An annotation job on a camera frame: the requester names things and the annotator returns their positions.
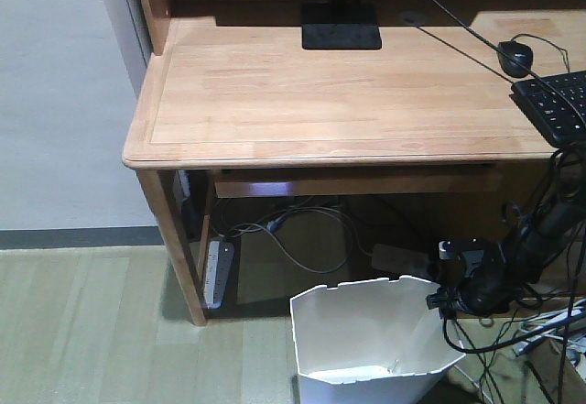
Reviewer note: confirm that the black keyboard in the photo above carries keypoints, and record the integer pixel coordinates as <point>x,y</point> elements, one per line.
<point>555,105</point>

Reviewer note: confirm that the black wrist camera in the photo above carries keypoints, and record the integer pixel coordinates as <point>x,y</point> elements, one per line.
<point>450,249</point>

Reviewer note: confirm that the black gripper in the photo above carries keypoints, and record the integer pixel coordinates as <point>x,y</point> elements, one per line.
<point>484,289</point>

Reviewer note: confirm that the grey power strip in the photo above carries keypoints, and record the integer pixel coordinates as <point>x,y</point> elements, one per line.
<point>217,270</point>

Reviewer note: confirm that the white power adapter box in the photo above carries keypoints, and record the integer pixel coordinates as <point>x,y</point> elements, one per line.
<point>399,260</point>

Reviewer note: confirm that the black monitor stand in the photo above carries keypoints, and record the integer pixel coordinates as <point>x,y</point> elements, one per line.
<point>339,25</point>

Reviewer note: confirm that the white power strip right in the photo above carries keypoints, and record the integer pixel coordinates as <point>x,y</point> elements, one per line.
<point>535,330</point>

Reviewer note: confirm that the white plastic trash bin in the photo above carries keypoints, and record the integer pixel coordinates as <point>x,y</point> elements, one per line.
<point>371,341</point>

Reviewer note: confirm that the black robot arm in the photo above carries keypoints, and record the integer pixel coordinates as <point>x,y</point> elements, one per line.
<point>540,236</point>

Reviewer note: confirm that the wooden desk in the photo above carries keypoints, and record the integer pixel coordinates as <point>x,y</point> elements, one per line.
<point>229,91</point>

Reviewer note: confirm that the black computer mouse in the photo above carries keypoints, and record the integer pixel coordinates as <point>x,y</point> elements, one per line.
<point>515,59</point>

